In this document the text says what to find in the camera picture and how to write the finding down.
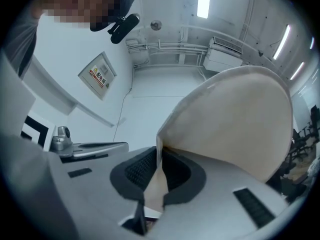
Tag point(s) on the round ceiling detector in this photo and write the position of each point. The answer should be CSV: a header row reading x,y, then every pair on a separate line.
x,y
156,25

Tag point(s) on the white wall ledge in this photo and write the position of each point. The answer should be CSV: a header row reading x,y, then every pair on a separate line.
x,y
75,104

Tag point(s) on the white air conditioner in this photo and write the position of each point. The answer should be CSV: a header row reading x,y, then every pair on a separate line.
x,y
222,56

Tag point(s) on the ceiling tube light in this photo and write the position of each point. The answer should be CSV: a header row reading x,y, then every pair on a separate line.
x,y
282,42
312,43
203,0
297,70

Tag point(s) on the person's head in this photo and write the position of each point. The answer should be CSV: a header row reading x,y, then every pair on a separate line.
x,y
75,4

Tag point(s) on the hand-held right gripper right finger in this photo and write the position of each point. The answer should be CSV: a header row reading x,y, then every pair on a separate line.
x,y
215,204

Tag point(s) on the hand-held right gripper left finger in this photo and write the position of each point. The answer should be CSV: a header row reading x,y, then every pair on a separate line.
x,y
100,196

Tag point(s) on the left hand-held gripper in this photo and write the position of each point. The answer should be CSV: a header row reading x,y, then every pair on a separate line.
x,y
37,131

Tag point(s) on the white ceiling pipes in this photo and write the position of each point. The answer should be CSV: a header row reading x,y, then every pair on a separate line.
x,y
170,46

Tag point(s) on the white wall electrical box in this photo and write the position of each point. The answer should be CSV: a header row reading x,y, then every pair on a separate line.
x,y
98,75

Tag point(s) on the person's grey shirt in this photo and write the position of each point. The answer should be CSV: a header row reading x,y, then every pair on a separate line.
x,y
22,44

